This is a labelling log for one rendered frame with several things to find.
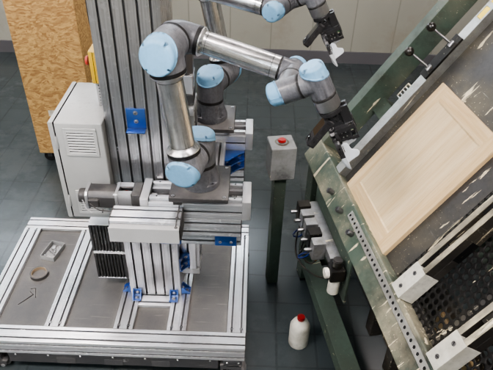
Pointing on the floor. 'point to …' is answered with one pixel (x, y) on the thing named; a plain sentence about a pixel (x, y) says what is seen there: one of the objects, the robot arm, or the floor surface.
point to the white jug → (298, 332)
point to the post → (278, 189)
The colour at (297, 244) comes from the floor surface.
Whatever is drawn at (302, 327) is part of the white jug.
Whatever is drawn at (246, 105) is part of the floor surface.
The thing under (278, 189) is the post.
